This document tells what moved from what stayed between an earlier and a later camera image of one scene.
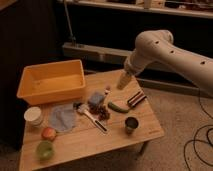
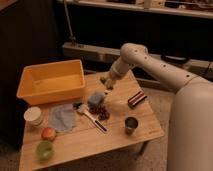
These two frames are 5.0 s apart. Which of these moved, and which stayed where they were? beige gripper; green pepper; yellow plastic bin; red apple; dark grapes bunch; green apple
Moved: beige gripper; green pepper
Stayed: yellow plastic bin; dark grapes bunch; red apple; green apple
